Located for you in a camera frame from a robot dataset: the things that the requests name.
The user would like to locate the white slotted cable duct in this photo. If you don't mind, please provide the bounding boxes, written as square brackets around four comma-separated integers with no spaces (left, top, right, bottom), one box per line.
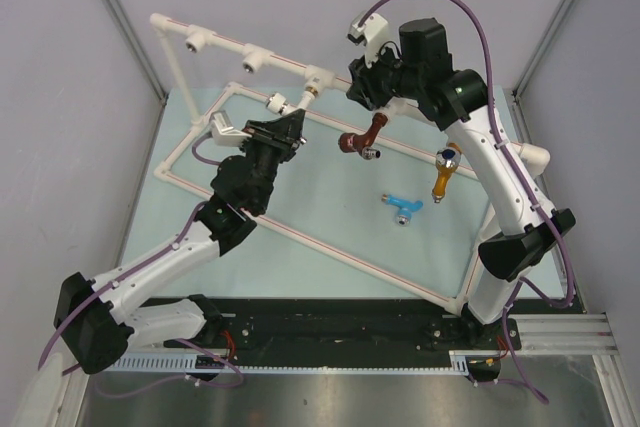
[114,352,474,376]

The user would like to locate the amber yellow water faucet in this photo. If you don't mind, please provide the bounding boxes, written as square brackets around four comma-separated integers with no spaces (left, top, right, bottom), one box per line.
[431,142,462,203]

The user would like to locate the light green table mat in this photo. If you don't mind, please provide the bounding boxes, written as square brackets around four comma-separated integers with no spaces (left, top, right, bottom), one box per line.
[122,88,488,299]

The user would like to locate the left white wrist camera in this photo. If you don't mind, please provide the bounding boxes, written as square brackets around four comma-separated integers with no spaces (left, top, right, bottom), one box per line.
[209,110,251,147]

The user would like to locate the dark red water faucet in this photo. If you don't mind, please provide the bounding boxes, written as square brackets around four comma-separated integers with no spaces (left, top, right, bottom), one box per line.
[338,113,389,160]

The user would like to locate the white water faucet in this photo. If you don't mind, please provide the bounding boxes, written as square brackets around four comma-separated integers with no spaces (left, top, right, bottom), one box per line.
[264,89,321,146]

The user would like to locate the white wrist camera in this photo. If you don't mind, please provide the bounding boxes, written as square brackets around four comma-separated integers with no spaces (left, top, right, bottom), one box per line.
[209,110,251,147]
[347,13,391,68]

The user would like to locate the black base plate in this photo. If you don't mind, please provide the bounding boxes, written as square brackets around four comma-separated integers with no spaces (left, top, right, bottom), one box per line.
[189,298,520,369]

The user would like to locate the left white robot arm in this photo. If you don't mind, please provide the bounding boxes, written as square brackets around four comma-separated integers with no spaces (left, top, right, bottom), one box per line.
[45,109,305,375]

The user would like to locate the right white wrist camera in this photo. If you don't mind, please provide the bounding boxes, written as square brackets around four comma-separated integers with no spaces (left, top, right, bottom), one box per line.
[347,13,391,68]

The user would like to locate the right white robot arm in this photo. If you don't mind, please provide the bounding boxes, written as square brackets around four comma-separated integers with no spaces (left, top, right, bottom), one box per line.
[346,14,576,348]

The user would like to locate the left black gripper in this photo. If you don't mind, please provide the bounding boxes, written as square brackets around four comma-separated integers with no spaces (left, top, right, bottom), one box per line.
[237,110,305,212]

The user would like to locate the aluminium extrusion rail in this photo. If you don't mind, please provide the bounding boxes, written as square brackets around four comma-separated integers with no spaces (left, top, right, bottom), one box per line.
[509,284,639,426]

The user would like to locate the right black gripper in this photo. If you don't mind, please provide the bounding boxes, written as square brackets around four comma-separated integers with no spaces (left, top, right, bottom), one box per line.
[347,40,422,112]

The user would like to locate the blue water faucet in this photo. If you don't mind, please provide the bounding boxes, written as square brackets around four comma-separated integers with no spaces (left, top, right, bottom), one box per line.
[381,194,424,226]

